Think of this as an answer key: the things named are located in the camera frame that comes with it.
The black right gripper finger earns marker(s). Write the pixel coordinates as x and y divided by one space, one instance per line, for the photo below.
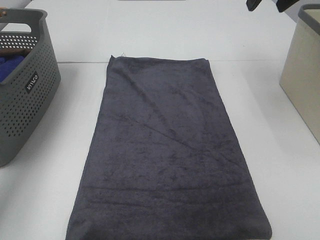
252 4
283 5

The dark grey towel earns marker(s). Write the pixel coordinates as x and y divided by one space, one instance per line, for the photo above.
164 162

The blue towel in basket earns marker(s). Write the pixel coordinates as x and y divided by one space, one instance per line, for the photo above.
8 64

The brown towel in basket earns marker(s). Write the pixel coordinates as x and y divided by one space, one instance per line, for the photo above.
6 52

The beige fabric storage bin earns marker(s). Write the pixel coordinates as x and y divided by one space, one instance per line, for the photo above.
300 78

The grey perforated plastic basket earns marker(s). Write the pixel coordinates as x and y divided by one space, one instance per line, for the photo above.
27 92

